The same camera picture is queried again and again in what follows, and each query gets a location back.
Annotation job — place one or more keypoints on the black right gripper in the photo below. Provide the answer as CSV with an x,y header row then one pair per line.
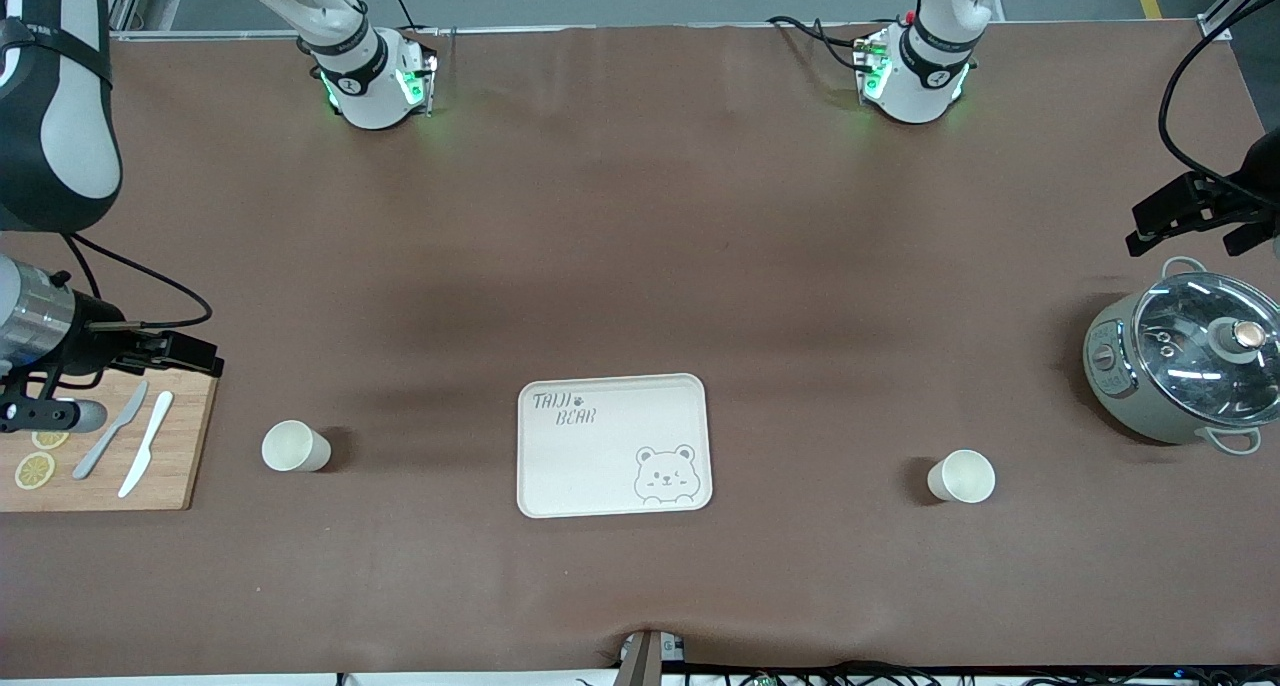
x,y
96,340

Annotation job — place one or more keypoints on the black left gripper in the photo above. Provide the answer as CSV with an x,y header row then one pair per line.
x,y
1262,178

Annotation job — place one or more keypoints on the white plastic cup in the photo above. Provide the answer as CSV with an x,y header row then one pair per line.
x,y
290,447
965,477

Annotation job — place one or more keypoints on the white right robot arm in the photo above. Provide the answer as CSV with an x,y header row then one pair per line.
x,y
60,116

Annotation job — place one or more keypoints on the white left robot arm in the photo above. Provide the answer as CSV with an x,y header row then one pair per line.
x,y
930,66

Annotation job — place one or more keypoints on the cream tray with bear print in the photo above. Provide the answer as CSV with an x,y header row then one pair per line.
x,y
600,466

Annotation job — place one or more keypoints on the white plastic knife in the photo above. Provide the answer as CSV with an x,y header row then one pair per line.
x,y
148,441

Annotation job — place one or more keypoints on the grey plastic knife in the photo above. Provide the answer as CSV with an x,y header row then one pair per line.
x,y
105,441

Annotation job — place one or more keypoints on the wooden cutting board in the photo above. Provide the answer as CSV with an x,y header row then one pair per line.
x,y
180,476

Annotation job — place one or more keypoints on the yellow lemon slice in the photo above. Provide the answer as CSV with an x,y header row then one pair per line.
x,y
48,440
35,471

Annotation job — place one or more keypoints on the grey-green electric cooking pot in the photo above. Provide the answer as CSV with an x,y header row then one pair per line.
x,y
1115,376

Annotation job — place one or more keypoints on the brown table cover mat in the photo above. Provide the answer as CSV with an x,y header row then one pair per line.
x,y
640,216

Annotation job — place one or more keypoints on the aluminium frame profile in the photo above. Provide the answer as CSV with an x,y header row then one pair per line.
x,y
1235,1

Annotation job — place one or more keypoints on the aluminium table edge rail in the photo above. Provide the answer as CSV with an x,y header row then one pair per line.
x,y
200,34

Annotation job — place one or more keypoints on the grey metal table bracket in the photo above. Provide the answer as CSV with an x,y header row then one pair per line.
x,y
645,661

